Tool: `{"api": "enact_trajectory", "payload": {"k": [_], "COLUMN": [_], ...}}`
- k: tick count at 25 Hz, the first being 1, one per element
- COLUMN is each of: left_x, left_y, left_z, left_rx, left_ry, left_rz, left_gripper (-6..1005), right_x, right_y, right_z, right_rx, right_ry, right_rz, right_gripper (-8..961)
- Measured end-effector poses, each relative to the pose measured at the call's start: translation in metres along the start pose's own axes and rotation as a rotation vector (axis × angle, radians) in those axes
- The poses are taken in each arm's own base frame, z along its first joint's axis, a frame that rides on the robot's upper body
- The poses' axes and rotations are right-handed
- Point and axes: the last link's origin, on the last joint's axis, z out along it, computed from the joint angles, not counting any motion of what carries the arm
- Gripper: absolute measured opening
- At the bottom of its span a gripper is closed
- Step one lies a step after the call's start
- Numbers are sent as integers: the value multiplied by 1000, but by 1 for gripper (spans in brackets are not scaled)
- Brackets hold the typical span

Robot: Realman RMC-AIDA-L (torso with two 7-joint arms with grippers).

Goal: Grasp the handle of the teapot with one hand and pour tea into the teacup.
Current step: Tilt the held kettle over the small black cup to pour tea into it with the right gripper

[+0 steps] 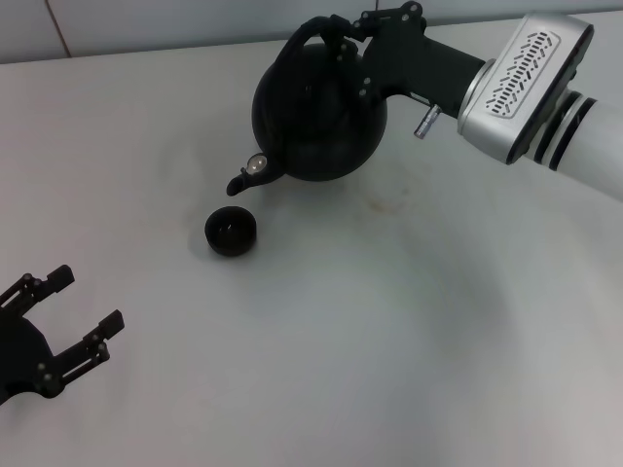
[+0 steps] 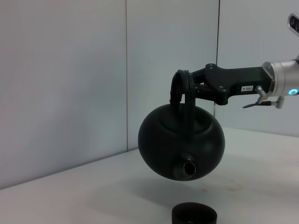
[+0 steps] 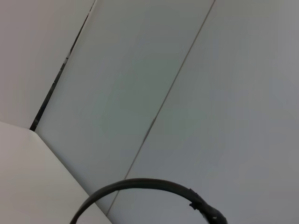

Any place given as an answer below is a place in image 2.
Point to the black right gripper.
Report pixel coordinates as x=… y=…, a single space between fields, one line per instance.
x=233 y=81

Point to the black round teapot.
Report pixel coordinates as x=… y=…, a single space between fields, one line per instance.
x=168 y=144

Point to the small black teacup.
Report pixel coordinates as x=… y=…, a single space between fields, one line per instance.
x=194 y=213

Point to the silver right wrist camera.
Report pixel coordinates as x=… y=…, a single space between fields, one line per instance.
x=294 y=24

